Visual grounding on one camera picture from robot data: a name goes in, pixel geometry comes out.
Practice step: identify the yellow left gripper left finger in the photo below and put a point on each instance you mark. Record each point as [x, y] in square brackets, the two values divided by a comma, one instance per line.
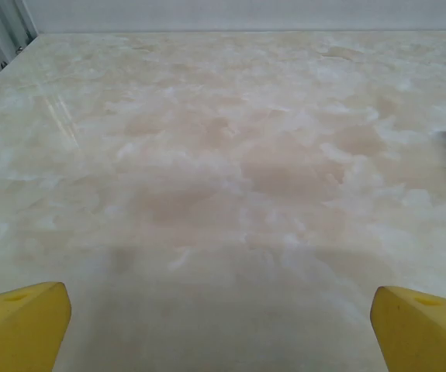
[17, 329]

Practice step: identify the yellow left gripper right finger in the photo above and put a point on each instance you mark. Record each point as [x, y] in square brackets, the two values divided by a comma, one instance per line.
[424, 333]

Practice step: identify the aluminium left corner post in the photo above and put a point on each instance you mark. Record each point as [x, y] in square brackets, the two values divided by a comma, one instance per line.
[9, 17]

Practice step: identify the aluminium back rail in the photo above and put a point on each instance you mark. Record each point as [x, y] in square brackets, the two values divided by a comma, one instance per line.
[246, 32]

